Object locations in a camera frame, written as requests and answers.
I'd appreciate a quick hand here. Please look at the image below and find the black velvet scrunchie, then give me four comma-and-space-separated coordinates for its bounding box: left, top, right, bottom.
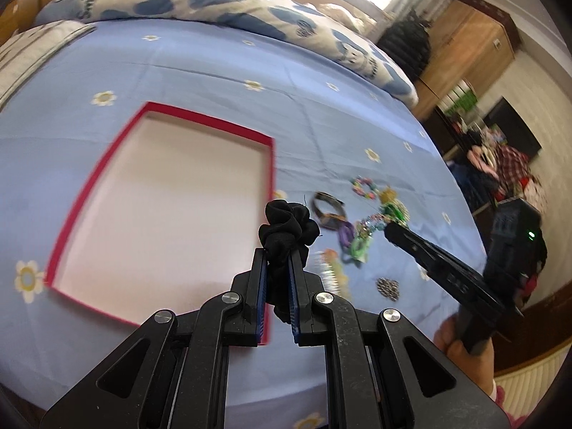
259, 199, 320, 324

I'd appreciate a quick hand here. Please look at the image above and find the red shallow jewelry tray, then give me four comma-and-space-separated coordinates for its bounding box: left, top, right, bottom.
46, 103, 274, 324

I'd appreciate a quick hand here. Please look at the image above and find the person's right hand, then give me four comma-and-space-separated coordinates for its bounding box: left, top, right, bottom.
433, 315, 497, 400

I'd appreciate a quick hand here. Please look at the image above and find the silver rhinestone heart clip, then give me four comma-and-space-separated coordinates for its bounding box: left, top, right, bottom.
376, 278, 399, 302

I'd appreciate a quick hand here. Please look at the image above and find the yellow hair comb clip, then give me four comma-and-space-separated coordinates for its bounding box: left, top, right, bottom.
319, 249, 351, 300

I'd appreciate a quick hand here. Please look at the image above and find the wooden wardrobe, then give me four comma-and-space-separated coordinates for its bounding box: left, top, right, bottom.
412, 0, 521, 121

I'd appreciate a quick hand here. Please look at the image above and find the white blue heart duvet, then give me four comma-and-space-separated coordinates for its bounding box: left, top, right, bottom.
35, 0, 419, 108

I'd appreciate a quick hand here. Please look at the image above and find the grey striped pillow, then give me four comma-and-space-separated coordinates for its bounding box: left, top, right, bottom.
1, 20, 96, 108

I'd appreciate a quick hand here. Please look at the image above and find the green hair tie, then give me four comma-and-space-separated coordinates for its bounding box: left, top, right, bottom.
342, 234, 374, 266

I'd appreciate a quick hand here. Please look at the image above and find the purple hair tie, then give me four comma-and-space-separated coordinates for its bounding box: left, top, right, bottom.
335, 220, 358, 249

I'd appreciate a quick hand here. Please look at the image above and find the colourful bead bracelet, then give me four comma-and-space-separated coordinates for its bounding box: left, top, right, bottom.
351, 176, 379, 201

